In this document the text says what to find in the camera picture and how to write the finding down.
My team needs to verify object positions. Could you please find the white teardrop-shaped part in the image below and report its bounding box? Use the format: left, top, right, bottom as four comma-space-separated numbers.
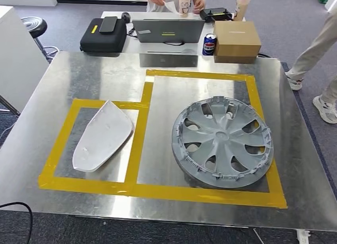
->
73, 100, 134, 172

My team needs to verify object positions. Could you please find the yellow tape on workbench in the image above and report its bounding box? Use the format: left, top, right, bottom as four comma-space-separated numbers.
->
38, 69, 287, 209

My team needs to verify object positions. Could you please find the stainless steel workbench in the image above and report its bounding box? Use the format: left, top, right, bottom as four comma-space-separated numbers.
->
0, 50, 337, 232

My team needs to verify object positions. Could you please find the grey plastic hubcap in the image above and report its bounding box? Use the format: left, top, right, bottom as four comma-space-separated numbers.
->
172, 96, 274, 189

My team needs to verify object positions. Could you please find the white desk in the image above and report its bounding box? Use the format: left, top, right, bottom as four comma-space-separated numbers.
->
100, 11, 247, 56

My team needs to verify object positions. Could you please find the grey laptop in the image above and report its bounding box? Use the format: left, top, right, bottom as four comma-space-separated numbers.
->
132, 18, 206, 45

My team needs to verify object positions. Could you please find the blue soda can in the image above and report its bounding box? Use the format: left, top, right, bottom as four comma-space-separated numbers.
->
202, 33, 218, 56

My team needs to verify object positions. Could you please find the white paper sheet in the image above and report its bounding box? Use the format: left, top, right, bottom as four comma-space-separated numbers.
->
163, 0, 180, 15

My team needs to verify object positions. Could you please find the black carrying case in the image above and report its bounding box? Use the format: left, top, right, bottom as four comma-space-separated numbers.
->
79, 17, 128, 54

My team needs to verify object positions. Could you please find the milk tea cup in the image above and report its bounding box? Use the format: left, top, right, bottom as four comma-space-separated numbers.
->
233, 0, 254, 22
178, 0, 193, 18

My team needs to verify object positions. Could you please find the brown cardboard box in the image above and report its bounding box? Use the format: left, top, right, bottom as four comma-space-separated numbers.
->
213, 20, 262, 64

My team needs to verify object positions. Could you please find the black flat device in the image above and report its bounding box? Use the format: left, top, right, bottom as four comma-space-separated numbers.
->
199, 7, 234, 24

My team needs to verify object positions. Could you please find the black smartphone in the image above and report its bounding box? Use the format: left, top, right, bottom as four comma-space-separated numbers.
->
98, 16, 118, 34

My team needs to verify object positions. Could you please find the black round stool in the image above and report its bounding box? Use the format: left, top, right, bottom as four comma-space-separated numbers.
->
20, 16, 60, 64

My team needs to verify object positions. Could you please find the white power strip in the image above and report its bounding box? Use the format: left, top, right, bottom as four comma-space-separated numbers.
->
295, 229, 311, 244

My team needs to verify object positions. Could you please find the white cabinet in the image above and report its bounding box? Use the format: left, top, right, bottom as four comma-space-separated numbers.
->
324, 0, 337, 13

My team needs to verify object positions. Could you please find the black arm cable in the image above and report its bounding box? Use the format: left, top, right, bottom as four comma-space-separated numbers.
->
0, 201, 33, 244

